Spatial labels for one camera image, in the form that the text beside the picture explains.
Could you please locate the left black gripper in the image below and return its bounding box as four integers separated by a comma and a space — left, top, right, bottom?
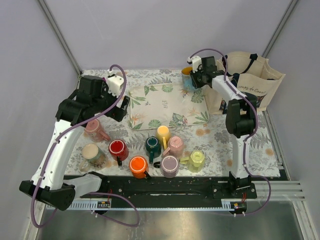
92, 81, 130, 121

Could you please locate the blue floral mug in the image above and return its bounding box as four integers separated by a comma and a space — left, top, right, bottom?
181, 67, 196, 92

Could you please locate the pink faceted mug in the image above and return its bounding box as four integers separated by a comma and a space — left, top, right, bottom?
162, 136, 185, 159

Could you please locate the light green mug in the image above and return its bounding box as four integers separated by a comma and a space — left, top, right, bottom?
180, 150, 205, 173

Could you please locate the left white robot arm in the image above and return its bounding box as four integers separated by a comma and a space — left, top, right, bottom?
19, 74, 130, 211

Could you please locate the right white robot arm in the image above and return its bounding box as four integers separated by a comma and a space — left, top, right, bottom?
187, 55, 258, 199

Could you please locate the pink patterned mug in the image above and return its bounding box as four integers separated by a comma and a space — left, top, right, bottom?
84, 119, 111, 143

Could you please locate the yellow mug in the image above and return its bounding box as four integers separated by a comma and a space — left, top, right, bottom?
156, 125, 171, 150

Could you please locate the red mug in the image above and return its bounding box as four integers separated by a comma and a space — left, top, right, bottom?
108, 139, 129, 167

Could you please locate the dark green mug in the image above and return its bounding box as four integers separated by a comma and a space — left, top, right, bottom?
145, 136, 162, 165

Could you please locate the orange mug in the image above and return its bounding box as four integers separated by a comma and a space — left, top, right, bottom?
129, 155, 151, 179

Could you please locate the cream floral mug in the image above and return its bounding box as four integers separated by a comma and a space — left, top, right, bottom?
78, 143, 109, 172

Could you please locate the mauve purple mug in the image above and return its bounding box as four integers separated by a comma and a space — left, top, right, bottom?
160, 155, 180, 178

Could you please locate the leaf print tray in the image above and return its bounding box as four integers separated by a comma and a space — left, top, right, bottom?
128, 83, 210, 131

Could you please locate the beige canvas tote bag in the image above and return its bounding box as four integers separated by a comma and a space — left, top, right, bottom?
215, 51, 285, 112

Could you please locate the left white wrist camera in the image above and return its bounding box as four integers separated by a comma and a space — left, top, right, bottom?
106, 74, 124, 97

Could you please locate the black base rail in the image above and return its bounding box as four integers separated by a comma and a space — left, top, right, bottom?
84, 176, 243, 201

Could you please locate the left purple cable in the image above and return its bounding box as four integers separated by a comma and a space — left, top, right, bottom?
31, 64, 141, 229

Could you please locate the white cable duct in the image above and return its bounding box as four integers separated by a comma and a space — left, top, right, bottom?
44, 198, 248, 212

